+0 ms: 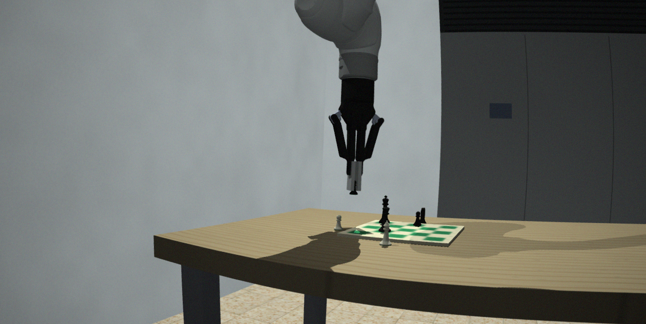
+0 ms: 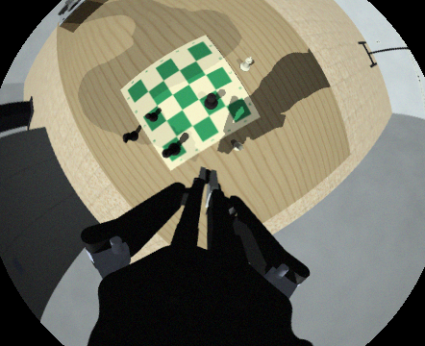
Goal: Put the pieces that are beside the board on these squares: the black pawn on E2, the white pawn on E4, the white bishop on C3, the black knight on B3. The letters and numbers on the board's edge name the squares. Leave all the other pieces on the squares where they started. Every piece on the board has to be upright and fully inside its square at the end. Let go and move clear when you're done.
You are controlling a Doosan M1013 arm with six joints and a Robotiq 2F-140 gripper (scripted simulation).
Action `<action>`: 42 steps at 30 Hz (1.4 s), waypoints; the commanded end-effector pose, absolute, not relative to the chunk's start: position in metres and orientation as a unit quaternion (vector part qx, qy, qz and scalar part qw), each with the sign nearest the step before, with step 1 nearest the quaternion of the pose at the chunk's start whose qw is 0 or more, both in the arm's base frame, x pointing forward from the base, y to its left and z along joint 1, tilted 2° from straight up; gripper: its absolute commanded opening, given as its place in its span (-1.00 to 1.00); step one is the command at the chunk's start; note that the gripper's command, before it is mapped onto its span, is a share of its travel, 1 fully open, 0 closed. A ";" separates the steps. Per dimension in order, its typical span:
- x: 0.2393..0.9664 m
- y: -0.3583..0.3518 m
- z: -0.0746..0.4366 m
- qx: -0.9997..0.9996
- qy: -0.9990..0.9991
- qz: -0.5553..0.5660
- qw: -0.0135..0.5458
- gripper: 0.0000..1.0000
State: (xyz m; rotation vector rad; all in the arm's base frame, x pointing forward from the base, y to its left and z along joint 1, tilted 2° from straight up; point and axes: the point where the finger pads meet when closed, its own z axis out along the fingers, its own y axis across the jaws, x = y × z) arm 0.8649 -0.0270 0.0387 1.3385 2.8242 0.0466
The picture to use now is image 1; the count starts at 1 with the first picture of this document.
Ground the white pawn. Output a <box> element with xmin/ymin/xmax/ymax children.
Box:
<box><xmin>334</xmin><ymin>215</ymin><xmax>343</xmax><ymax>230</ymax></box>

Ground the green and cream chessboard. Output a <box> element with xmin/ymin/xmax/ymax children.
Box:
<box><xmin>337</xmin><ymin>220</ymin><xmax>464</xmax><ymax>247</ymax></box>

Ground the white bishop chess piece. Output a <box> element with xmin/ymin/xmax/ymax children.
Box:
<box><xmin>380</xmin><ymin>221</ymin><xmax>392</xmax><ymax>246</ymax></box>

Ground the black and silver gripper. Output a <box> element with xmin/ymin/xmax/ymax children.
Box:
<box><xmin>329</xmin><ymin>78</ymin><xmax>384</xmax><ymax>191</ymax></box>

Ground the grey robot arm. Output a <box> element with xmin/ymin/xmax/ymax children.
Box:
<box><xmin>294</xmin><ymin>0</ymin><xmax>382</xmax><ymax>81</ymax></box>

